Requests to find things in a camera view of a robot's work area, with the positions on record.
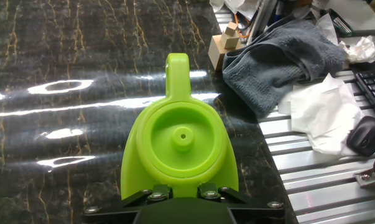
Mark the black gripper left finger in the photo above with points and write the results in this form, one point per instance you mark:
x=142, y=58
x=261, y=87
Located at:
x=125, y=207

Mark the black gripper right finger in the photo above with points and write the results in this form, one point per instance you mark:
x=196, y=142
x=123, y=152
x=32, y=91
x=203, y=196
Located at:
x=255, y=210

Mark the lime green watering can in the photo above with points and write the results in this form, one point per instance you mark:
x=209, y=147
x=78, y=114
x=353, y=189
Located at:
x=181, y=137

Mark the white paper towel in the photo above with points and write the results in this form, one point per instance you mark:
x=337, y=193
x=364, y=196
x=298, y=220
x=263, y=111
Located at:
x=327, y=118

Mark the black computer mouse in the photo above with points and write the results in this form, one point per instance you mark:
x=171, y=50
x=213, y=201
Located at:
x=366, y=136

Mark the grey towel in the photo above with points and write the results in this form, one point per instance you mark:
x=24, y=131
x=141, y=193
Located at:
x=274, y=62

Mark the wooden block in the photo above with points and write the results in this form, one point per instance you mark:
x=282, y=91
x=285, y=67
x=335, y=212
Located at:
x=219, y=49

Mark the black marble pattern mat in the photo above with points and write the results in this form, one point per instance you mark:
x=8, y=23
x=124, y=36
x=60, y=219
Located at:
x=50, y=46

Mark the crumpled white tissue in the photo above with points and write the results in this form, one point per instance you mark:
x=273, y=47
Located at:
x=359, y=49

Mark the blue pen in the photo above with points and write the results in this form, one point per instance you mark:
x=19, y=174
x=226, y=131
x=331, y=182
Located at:
x=279, y=9

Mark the crumpled white paper sheet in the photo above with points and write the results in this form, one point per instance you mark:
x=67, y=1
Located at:
x=240, y=7

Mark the flat white paper sheet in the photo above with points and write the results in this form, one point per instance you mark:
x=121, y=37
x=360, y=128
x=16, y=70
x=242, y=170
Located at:
x=355, y=12

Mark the aluminium camera mount bar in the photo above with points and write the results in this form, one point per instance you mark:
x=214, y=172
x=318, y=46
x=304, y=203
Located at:
x=369, y=177

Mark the reflective aluminium frame beam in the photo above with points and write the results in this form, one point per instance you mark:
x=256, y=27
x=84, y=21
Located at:
x=262, y=18

